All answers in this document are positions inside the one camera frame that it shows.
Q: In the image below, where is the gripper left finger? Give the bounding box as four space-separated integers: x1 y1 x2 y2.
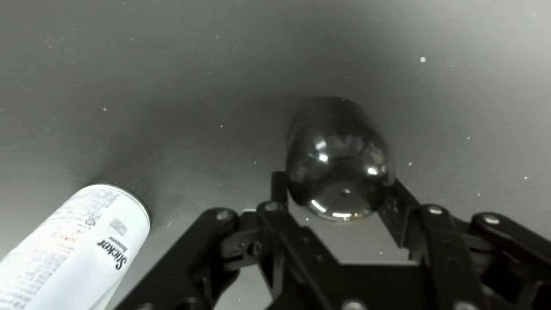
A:
114 171 341 310

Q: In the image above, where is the white spray can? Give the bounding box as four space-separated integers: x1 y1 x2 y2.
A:
0 184 152 310

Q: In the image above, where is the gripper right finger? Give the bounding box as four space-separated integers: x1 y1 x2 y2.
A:
378 179 551 310

